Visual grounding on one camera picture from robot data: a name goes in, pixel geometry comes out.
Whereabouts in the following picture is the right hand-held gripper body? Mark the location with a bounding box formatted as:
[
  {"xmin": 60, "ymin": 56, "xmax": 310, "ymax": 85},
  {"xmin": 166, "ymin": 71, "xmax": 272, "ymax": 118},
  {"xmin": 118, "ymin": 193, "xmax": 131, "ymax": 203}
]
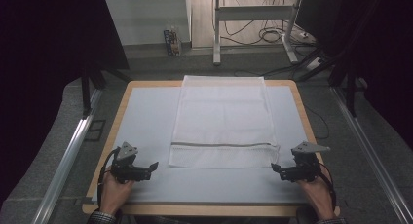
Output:
[{"xmin": 278, "ymin": 141, "xmax": 331, "ymax": 183}]

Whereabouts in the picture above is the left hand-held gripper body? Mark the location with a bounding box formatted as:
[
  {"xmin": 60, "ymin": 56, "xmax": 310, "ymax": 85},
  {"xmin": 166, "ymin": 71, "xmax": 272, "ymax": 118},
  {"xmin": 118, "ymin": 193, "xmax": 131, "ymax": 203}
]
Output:
[{"xmin": 110, "ymin": 141, "xmax": 152, "ymax": 185}]

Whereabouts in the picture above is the white mesh laundry bag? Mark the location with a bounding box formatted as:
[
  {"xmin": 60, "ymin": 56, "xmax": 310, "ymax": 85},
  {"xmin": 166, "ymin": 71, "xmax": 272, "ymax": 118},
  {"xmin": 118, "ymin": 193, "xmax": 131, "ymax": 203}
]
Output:
[{"xmin": 168, "ymin": 75, "xmax": 281, "ymax": 169}]

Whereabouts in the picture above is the person's left hand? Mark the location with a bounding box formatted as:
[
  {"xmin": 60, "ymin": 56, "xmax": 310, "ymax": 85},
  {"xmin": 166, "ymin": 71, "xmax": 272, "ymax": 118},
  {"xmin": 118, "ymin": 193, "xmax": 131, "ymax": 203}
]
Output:
[{"xmin": 97, "ymin": 171, "xmax": 136, "ymax": 216}]

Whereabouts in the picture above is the person's right hand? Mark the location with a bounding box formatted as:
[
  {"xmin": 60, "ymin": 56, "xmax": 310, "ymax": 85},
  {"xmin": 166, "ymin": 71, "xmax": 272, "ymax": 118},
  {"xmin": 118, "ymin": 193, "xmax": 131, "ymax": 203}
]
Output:
[{"xmin": 295, "ymin": 175, "xmax": 336, "ymax": 221}]

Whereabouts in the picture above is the wooden-edged table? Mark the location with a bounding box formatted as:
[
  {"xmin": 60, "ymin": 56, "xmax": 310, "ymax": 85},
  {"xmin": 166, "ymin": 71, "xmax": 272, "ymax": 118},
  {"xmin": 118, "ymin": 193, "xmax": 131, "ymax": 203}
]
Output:
[{"xmin": 81, "ymin": 79, "xmax": 341, "ymax": 218}]

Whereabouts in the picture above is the black metal stand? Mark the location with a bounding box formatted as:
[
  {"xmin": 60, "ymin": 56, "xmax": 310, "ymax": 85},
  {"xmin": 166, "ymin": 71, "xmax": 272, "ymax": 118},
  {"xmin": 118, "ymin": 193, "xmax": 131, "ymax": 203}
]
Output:
[
  {"xmin": 80, "ymin": 62, "xmax": 132, "ymax": 119},
  {"xmin": 291, "ymin": 45, "xmax": 369, "ymax": 119}
]

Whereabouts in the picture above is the white power strip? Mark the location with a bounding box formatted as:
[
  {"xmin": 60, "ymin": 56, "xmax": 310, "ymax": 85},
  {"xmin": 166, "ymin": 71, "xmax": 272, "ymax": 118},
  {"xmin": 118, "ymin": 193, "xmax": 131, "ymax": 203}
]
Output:
[{"xmin": 304, "ymin": 56, "xmax": 324, "ymax": 72}]

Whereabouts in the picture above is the blue patterned pack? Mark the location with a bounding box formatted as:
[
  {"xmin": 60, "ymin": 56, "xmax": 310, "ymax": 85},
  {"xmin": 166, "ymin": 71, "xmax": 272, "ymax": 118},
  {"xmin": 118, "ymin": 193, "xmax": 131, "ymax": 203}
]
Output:
[{"xmin": 163, "ymin": 28, "xmax": 183, "ymax": 58}]

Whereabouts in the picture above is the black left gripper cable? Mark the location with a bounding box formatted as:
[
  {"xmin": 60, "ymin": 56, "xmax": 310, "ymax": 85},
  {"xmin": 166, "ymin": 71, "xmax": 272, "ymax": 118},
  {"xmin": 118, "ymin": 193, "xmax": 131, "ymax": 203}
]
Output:
[{"xmin": 96, "ymin": 146, "xmax": 121, "ymax": 212}]

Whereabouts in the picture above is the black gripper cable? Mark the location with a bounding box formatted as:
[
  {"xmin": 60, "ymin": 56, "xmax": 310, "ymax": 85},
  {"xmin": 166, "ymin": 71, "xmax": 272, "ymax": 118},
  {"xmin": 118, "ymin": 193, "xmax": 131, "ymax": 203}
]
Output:
[
  {"xmin": 318, "ymin": 161, "xmax": 338, "ymax": 212},
  {"xmin": 96, "ymin": 146, "xmax": 121, "ymax": 212}
]

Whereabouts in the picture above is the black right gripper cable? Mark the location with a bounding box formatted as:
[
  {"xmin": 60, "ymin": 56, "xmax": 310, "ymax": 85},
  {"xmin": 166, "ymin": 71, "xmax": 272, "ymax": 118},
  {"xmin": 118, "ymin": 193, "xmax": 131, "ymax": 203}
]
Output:
[{"xmin": 318, "ymin": 161, "xmax": 338, "ymax": 212}]

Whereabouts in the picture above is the thin black floor cable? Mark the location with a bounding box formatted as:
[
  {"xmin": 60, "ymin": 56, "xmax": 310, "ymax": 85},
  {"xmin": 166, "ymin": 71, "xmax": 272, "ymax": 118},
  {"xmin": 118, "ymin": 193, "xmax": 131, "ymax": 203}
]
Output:
[{"xmin": 304, "ymin": 104, "xmax": 331, "ymax": 141}]

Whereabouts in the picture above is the small black flat frame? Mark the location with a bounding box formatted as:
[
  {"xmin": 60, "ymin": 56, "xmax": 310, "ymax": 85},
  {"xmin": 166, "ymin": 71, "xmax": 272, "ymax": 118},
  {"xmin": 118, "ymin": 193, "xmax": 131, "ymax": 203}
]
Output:
[{"xmin": 83, "ymin": 119, "xmax": 107, "ymax": 142}]

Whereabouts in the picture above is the aluminium rail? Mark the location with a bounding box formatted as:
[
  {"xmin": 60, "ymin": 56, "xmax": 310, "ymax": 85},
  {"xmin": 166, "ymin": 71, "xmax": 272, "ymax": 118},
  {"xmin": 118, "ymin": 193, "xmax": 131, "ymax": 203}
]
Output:
[
  {"xmin": 330, "ymin": 86, "xmax": 413, "ymax": 224},
  {"xmin": 31, "ymin": 87, "xmax": 104, "ymax": 224}
]

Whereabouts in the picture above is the tangle of black floor cables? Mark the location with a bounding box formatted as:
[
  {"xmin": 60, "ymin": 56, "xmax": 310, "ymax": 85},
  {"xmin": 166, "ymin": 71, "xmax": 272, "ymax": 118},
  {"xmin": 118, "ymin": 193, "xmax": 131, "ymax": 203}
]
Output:
[{"xmin": 219, "ymin": 0, "xmax": 305, "ymax": 47}]

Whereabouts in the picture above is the white desk frame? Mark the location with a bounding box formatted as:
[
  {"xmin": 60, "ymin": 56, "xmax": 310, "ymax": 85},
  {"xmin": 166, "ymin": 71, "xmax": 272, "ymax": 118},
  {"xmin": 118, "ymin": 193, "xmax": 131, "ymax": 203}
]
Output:
[{"xmin": 211, "ymin": 0, "xmax": 305, "ymax": 67}]

